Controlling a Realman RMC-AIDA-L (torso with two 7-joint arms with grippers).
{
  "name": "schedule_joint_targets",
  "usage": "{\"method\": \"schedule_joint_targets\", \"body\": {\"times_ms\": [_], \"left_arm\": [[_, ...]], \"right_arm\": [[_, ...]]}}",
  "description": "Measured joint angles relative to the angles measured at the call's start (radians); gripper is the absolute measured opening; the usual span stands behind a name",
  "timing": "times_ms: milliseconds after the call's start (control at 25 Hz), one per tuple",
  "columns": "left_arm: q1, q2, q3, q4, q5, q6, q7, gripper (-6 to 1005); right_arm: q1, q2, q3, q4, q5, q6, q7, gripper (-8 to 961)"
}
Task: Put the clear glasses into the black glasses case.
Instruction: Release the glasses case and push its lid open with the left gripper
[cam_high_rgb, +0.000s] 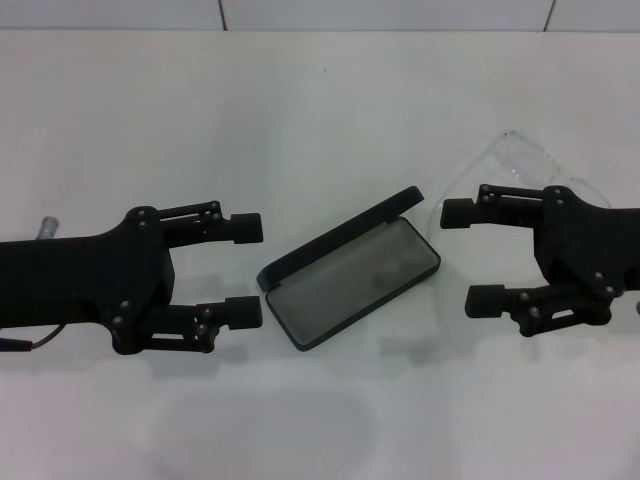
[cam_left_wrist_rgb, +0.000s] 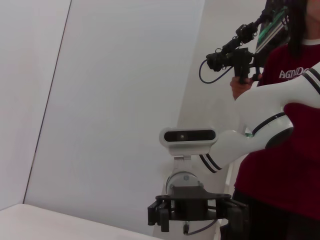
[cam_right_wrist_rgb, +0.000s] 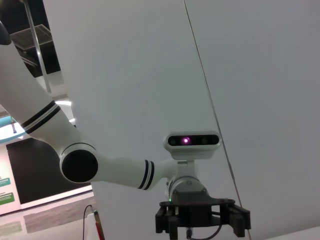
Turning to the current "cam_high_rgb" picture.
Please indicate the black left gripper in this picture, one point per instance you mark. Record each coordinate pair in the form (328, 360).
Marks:
(75, 280)

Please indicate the clear frame glasses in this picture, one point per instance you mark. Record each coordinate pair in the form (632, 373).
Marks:
(525, 160)

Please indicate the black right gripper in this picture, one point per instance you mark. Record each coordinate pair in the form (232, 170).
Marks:
(585, 245)

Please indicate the black glasses case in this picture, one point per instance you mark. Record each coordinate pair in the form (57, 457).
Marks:
(350, 285)

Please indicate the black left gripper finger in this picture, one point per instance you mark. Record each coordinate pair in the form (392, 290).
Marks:
(247, 229)
(245, 312)

